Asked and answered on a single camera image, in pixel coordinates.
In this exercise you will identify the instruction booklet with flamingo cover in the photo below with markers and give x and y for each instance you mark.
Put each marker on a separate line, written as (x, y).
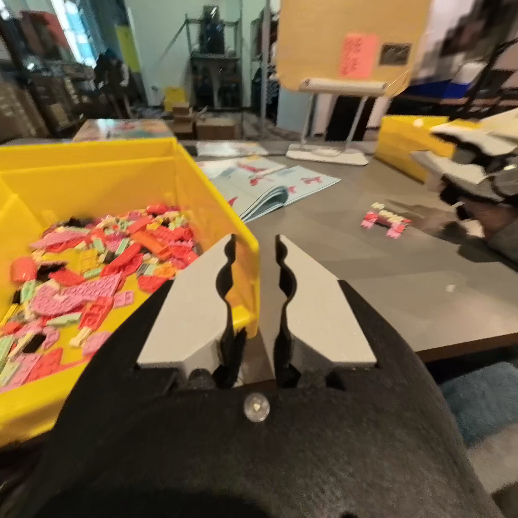
(230, 148)

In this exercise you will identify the yellow step stool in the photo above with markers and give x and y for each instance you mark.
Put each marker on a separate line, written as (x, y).
(175, 98)

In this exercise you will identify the instruction booklet with red figure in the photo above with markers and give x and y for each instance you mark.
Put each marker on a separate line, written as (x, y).
(238, 166)

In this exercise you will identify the pink paper note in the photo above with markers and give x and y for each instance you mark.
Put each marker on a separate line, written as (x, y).
(358, 56)

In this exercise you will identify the cardboard box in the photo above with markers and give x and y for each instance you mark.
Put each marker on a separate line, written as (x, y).
(182, 119)
(216, 128)

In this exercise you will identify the black metal stand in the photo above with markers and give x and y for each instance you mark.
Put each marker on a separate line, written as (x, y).
(485, 77)

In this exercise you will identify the dark hanging jacket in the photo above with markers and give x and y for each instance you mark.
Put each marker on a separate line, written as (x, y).
(111, 66)

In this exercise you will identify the wooden board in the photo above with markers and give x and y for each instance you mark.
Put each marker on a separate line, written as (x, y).
(315, 40)

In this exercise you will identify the flamingo toy set box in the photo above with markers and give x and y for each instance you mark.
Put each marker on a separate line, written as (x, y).
(121, 129)

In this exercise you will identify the pile of pink toy bricks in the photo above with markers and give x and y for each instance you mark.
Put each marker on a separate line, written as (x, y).
(101, 283)

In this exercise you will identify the yellow plastic bin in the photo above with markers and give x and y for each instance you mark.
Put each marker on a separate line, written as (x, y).
(400, 139)
(121, 170)

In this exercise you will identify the person's right hand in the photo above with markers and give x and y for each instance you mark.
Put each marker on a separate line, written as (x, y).
(497, 218)

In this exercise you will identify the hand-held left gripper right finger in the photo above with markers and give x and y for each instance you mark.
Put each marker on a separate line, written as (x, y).
(323, 323)

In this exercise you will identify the blue plastic crate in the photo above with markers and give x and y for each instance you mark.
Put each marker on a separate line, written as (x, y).
(441, 89)

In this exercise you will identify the open instruction booklet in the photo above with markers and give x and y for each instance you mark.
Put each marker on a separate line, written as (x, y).
(275, 194)

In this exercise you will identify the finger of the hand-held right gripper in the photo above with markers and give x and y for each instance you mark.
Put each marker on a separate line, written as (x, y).
(485, 135)
(453, 170)

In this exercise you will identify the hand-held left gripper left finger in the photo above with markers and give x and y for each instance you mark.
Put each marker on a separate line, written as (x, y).
(182, 323)

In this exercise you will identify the storage rack with boxes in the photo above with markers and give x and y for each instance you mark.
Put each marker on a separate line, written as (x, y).
(44, 101)

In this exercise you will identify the pink toy brick model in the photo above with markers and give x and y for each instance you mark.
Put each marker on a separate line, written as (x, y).
(384, 220)

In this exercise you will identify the metal storage shelf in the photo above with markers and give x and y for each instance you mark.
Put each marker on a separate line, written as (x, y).
(214, 60)

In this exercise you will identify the dark printed card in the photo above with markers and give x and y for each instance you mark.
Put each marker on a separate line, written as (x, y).
(395, 54)

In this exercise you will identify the grey desk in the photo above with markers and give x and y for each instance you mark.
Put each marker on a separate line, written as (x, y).
(364, 283)

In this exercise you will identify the white desk lamp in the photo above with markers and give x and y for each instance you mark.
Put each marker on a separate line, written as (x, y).
(323, 156)

